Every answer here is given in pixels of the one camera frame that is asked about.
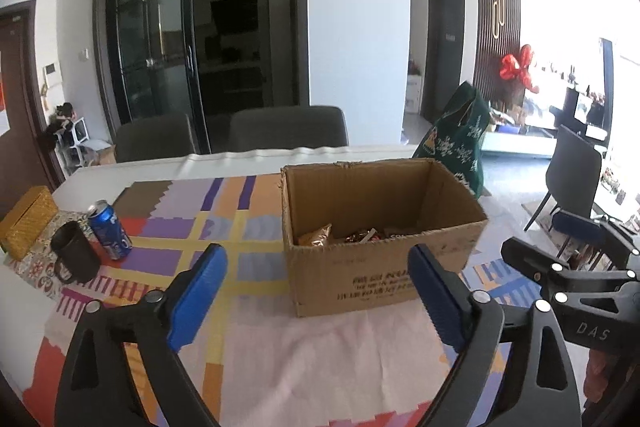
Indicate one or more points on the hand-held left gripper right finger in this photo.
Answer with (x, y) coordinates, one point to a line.
(435, 302)

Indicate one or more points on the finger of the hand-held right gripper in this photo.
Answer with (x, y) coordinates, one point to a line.
(575, 227)
(530, 257)

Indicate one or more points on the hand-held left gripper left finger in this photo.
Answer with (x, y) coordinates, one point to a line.
(200, 297)

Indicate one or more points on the cardboard box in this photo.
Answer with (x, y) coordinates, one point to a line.
(350, 272)

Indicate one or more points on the foil-wrapped candy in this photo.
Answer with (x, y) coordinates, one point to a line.
(360, 236)

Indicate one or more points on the dark grey side chair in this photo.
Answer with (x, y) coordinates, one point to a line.
(572, 172)

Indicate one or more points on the brown snack packet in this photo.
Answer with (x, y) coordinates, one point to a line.
(402, 235)

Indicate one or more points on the white low cabinet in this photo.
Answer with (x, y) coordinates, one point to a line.
(520, 144)

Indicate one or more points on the blue drink can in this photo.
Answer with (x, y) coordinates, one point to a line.
(110, 232)

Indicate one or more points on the black cabinet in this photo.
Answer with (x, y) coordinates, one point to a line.
(582, 112)

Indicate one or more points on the colourful patchwork tablecloth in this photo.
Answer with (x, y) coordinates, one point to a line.
(300, 357)

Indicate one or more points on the pile of colourful bags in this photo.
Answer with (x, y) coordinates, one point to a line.
(510, 117)

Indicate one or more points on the golden snack packet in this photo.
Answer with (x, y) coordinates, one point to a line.
(315, 237)

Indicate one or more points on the green Christmas stocking bag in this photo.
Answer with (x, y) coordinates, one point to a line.
(457, 147)

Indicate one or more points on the black mug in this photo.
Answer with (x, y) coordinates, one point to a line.
(75, 252)

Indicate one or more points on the grey dining chair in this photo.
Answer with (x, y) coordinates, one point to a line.
(290, 127)
(155, 137)

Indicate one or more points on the red bow decoration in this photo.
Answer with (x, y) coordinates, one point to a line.
(517, 67)

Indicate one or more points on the patterned table mat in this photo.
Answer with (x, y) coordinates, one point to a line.
(30, 269)

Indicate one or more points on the wicker tissue box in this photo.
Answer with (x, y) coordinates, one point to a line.
(27, 227)

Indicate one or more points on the white shoe rack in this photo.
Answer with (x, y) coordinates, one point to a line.
(75, 144)

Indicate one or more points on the white storage cabinet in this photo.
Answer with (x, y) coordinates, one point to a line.
(414, 94)

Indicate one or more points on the dark interior door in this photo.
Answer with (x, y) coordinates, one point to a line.
(442, 47)

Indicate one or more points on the black bag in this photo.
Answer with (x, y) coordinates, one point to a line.
(62, 117)

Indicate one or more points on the brown entrance door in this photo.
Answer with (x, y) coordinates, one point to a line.
(22, 107)

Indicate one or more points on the black glass sliding door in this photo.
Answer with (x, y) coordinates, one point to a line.
(150, 32)

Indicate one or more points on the red and white door poster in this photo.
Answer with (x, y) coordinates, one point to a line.
(2, 107)

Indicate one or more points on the white wall intercom panel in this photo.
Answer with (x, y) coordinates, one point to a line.
(50, 71)

